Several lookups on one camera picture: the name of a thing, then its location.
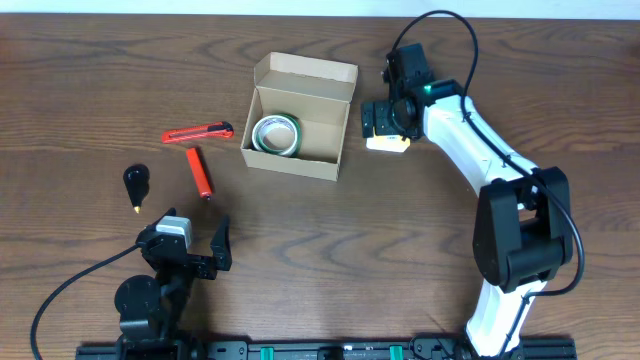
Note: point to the brown cardboard box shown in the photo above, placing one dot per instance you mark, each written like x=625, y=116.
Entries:
x=298, y=115

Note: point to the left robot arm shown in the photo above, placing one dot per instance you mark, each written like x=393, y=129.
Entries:
x=151, y=307

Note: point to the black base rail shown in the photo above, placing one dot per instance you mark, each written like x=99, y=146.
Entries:
x=300, y=351

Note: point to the yellow white sticky note pad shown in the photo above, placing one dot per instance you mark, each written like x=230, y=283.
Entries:
x=390, y=140

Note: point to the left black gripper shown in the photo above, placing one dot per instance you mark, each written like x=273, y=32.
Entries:
x=195, y=265

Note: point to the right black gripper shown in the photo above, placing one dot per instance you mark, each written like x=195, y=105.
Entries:
x=377, y=118

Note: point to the white tape roll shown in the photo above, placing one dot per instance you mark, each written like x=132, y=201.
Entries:
x=272, y=137

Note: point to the red marker pen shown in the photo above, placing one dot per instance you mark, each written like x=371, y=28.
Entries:
x=200, y=176

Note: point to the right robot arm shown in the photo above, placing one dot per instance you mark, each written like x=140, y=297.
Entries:
x=520, y=238

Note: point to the black bulb-shaped glue pen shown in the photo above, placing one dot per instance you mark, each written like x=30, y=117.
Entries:
x=136, y=179

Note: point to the red utility knife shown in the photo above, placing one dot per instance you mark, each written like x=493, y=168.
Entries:
x=214, y=130

